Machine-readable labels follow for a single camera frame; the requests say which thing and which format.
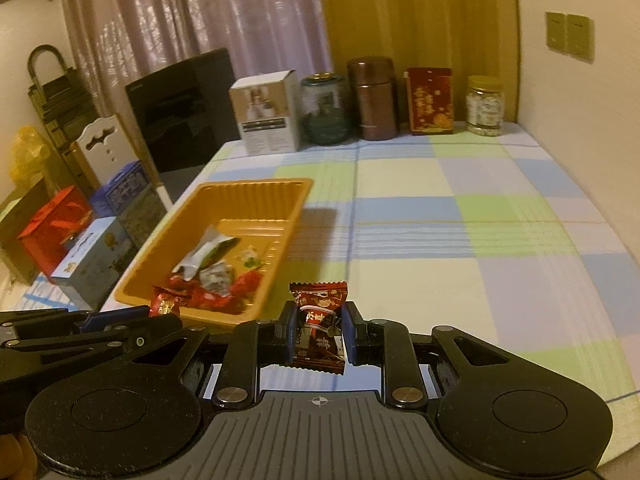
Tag clear plastic jar yellow lid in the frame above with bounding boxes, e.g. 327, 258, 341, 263
466, 75, 503, 138

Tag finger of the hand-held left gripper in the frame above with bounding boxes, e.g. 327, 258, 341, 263
0, 307, 151, 341
0, 317, 182, 378

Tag person's left hand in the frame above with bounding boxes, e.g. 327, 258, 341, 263
0, 435, 25, 480

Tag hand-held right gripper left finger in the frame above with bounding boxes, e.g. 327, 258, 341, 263
107, 302, 297, 408

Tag red gift box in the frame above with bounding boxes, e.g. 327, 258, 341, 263
404, 67, 454, 136

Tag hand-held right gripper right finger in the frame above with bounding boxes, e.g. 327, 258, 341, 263
345, 302, 531, 408

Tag dark metal rack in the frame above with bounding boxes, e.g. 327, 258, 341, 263
27, 45, 97, 162

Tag red gift bag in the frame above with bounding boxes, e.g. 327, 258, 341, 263
17, 185, 96, 281

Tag blue carton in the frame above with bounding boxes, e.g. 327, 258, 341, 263
90, 161, 169, 249

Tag dark red candy packet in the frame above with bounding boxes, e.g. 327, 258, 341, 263
289, 281, 349, 376

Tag red gold candy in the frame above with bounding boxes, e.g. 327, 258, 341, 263
150, 284, 195, 319

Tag white product box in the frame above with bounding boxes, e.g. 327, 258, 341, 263
229, 70, 303, 156

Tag yellow plastic bag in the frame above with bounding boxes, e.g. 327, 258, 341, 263
10, 127, 52, 192

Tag glass jar with dark contents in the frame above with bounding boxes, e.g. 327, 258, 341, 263
300, 72, 349, 145

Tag pink sheer curtain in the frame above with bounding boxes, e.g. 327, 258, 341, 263
60, 0, 331, 126

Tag brown metal canister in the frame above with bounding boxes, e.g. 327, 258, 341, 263
347, 56, 399, 141

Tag light blue box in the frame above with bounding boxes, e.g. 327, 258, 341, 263
50, 217, 139, 311

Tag yellow curtain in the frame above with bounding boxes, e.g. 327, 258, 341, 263
312, 0, 521, 124

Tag orange plastic tray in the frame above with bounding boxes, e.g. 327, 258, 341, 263
111, 177, 315, 328

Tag pile of small candies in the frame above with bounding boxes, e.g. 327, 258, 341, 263
172, 225, 239, 281

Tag beige wall socket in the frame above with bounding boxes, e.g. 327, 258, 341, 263
565, 14, 596, 61
545, 11, 569, 51

